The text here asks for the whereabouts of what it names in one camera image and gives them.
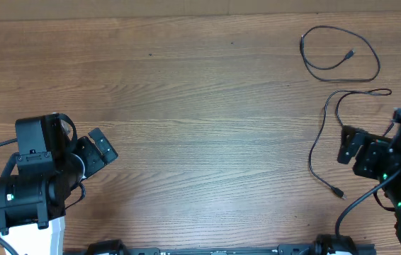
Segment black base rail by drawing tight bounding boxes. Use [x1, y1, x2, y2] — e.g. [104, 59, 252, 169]
[63, 234, 377, 255]

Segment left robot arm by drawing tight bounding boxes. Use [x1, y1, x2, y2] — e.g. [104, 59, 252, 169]
[0, 113, 118, 254]

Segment black usb cable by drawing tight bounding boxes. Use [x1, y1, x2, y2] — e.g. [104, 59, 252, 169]
[308, 88, 393, 200]
[299, 25, 381, 84]

